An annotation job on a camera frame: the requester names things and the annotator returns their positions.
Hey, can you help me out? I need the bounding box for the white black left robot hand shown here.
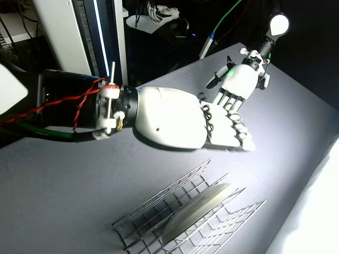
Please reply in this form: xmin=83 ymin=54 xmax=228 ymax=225
xmin=206 ymin=63 xmax=260 ymax=114

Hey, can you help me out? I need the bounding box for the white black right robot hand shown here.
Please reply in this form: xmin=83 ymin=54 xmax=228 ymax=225
xmin=131 ymin=85 xmax=257 ymax=153

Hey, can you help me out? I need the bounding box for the round silver plate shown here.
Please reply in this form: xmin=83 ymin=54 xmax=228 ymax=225
xmin=161 ymin=182 xmax=234 ymax=246

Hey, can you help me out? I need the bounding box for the black electronic device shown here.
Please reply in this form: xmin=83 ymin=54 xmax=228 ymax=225
xmin=169 ymin=18 xmax=197 ymax=39

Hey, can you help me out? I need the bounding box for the white paper sheet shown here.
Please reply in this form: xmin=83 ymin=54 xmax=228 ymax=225
xmin=126 ymin=14 xmax=172 ymax=34

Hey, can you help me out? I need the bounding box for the spare white robot hand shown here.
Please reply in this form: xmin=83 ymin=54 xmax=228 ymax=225
xmin=146 ymin=0 xmax=181 ymax=22

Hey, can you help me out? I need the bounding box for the white robot column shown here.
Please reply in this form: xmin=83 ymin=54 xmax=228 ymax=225
xmin=31 ymin=0 xmax=129 ymax=85

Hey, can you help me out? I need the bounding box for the grey cable adapter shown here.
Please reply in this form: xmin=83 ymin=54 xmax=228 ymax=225
xmin=199 ymin=37 xmax=216 ymax=59

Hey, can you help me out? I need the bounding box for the thin green cable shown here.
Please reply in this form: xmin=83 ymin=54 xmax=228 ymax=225
xmin=211 ymin=0 xmax=243 ymax=35

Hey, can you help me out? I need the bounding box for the silver wire plate rack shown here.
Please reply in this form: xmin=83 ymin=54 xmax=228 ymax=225
xmin=111 ymin=158 xmax=267 ymax=254

